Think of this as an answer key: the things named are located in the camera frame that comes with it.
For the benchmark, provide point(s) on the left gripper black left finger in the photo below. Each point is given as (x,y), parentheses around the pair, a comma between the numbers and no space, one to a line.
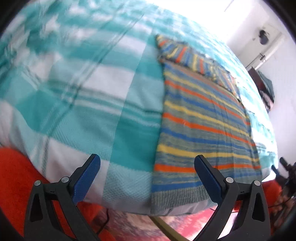
(41,220)

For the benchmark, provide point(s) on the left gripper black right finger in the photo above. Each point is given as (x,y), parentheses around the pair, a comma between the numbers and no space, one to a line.
(252,220)

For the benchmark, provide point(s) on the striped knit sweater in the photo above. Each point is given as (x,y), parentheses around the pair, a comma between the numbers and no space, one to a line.
(202,115)

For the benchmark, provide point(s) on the dark clothes pile on chair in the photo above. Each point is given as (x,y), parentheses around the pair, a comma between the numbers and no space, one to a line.
(265,88)

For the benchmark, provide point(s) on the red fuzzy blanket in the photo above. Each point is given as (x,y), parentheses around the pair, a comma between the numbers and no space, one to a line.
(17,178)

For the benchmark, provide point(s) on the teal plaid bedspread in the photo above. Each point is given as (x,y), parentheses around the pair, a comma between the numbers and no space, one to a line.
(84,77)

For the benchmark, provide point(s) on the yellow-green stool frame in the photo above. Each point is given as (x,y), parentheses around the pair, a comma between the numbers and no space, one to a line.
(169,232)

